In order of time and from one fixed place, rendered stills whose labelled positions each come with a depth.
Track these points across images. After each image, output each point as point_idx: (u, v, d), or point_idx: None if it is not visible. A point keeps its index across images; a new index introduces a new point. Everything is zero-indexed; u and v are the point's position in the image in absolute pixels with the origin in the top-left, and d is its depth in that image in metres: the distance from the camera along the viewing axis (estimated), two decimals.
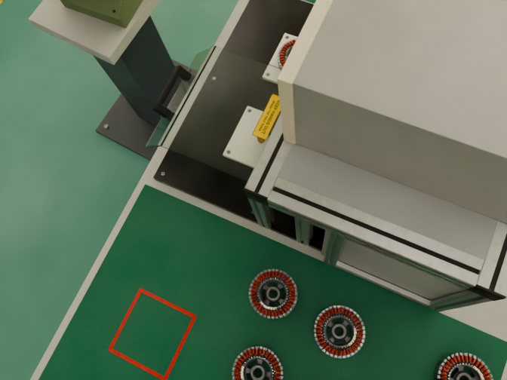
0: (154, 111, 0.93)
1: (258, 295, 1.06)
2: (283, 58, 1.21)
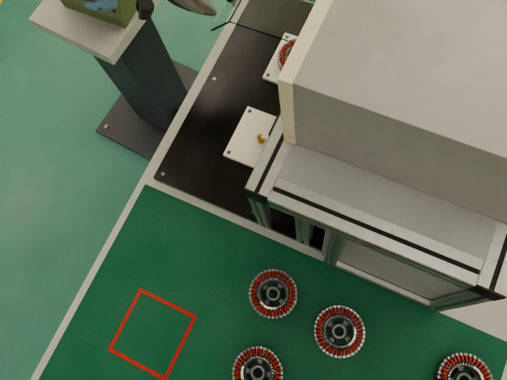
0: None
1: (258, 295, 1.06)
2: (283, 58, 1.21)
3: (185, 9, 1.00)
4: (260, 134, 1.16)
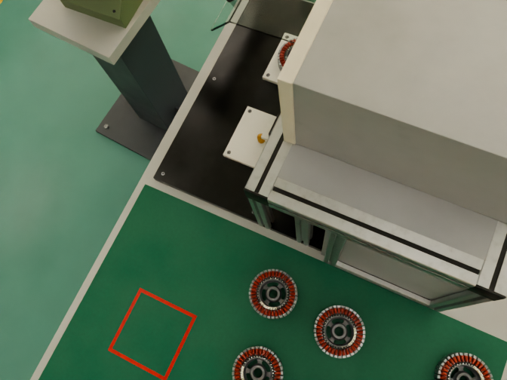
0: None
1: (258, 295, 1.06)
2: (283, 58, 1.21)
3: None
4: (260, 134, 1.16)
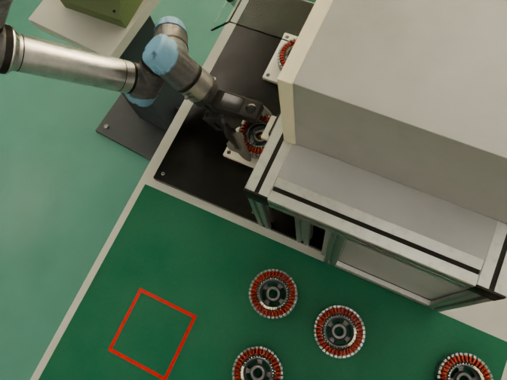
0: None
1: (258, 295, 1.06)
2: (283, 58, 1.21)
3: (236, 145, 1.10)
4: (260, 134, 1.16)
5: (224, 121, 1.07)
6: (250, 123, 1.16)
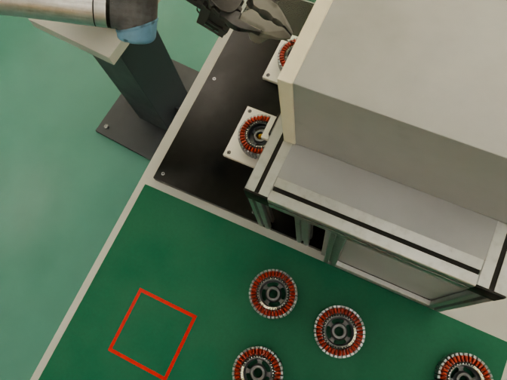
0: None
1: (258, 295, 1.06)
2: (283, 58, 1.21)
3: (253, 29, 0.74)
4: (260, 134, 1.16)
5: (210, 2, 0.73)
6: (250, 123, 1.16)
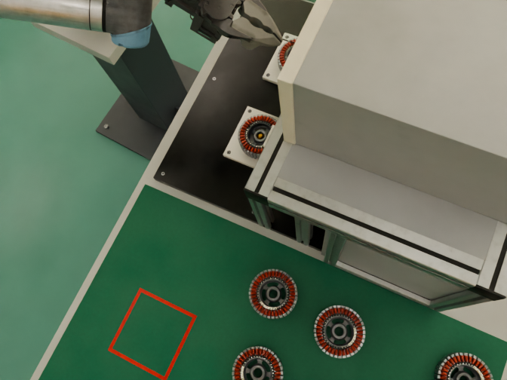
0: None
1: (258, 295, 1.06)
2: (283, 58, 1.21)
3: (244, 37, 0.77)
4: (260, 134, 1.16)
5: (202, 10, 0.75)
6: (250, 123, 1.16)
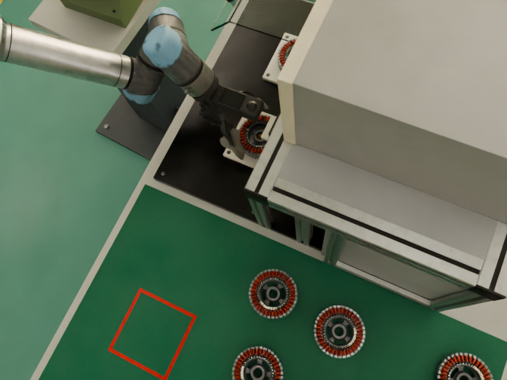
0: None
1: (258, 295, 1.06)
2: (283, 58, 1.21)
3: (231, 142, 1.08)
4: (260, 134, 1.16)
5: (222, 117, 1.05)
6: (250, 123, 1.16)
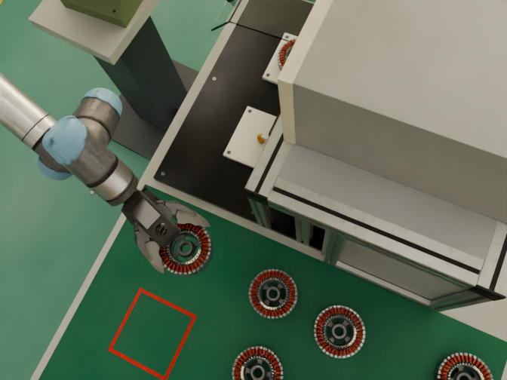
0: None
1: (258, 295, 1.06)
2: (283, 58, 1.21)
3: (145, 255, 0.91)
4: (260, 134, 1.16)
5: (135, 228, 0.88)
6: None
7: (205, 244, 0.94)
